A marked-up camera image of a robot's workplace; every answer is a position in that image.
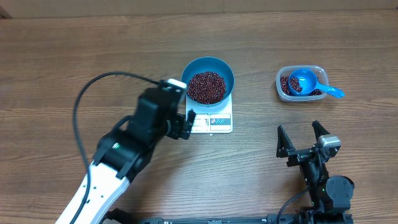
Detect blue plastic measuring scoop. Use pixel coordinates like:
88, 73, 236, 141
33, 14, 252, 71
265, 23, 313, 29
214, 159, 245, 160
288, 68, 345, 98

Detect white digital kitchen scale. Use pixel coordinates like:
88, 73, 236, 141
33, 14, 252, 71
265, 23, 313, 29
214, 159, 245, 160
185, 95, 233, 134

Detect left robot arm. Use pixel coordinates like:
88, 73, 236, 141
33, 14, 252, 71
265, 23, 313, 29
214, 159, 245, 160
57, 79, 195, 223

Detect clear plastic food container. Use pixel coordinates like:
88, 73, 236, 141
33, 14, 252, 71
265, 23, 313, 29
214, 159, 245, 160
275, 65, 329, 103

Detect red beans in bowl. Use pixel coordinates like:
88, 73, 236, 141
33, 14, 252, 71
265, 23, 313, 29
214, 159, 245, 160
187, 71, 226, 105

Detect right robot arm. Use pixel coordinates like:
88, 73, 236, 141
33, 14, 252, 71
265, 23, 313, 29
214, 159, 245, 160
274, 120, 354, 224

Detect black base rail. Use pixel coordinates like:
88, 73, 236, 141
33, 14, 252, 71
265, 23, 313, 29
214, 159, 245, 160
136, 214, 302, 224

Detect teal metal bowl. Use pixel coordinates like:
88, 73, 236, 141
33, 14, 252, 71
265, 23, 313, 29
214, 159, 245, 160
181, 57, 235, 102

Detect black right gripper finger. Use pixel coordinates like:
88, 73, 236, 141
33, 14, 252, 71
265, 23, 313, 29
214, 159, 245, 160
276, 125, 295, 158
312, 120, 330, 140

